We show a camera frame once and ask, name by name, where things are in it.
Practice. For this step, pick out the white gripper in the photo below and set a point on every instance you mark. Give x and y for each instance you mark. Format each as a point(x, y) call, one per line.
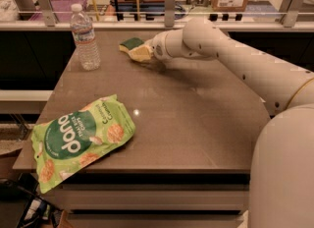
point(158, 49)

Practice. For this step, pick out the green and yellow sponge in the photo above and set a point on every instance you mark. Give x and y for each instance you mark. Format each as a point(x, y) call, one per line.
point(131, 44)

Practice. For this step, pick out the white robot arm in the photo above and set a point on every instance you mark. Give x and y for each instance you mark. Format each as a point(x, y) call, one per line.
point(282, 169)

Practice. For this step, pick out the green rice chip bag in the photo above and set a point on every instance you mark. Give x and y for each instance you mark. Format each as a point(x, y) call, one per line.
point(71, 142)

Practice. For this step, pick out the clear plastic water bottle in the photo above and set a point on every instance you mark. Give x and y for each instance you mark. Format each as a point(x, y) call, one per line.
point(84, 38)

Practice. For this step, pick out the purple bin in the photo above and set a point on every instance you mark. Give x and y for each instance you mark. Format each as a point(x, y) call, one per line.
point(59, 11)

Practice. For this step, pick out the grey drawer cabinet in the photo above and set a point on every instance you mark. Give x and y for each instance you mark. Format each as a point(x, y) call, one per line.
point(154, 200)

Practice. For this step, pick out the metal rail post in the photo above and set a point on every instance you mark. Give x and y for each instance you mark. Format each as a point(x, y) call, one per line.
point(44, 4)
point(290, 10)
point(169, 18)

